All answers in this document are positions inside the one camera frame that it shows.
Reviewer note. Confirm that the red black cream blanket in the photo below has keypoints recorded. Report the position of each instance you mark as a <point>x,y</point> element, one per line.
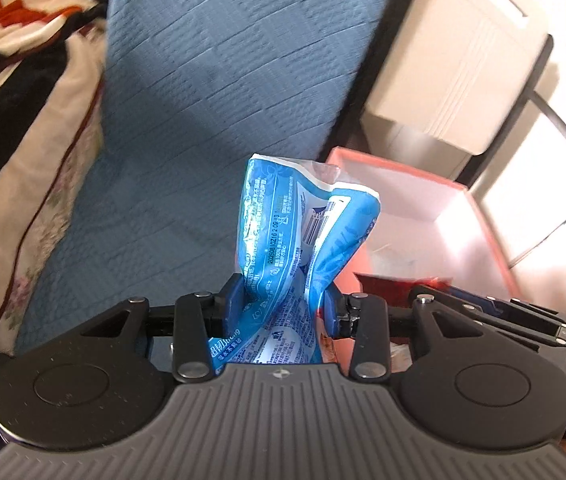
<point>13,35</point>

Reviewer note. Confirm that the blue quilted sofa cover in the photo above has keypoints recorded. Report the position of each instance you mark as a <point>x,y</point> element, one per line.
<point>213,60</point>

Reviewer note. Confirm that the floral cream sheet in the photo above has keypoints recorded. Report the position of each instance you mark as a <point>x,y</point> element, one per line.
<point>28,260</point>

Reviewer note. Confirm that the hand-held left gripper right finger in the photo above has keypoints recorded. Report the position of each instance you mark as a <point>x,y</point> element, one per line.
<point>332,307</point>

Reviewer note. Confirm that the red snack packet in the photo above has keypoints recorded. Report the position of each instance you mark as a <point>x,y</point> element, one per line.
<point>388,285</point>

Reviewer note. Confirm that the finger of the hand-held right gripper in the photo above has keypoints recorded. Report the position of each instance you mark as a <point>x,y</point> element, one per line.
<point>523,327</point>
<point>553,315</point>

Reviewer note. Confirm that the pink shoe box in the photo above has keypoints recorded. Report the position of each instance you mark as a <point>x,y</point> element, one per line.
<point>443,195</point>

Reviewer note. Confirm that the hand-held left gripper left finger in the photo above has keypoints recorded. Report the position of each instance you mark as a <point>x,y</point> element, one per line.
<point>235,302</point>

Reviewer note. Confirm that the blue tissue packet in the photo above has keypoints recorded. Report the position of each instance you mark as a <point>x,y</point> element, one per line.
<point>273,220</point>

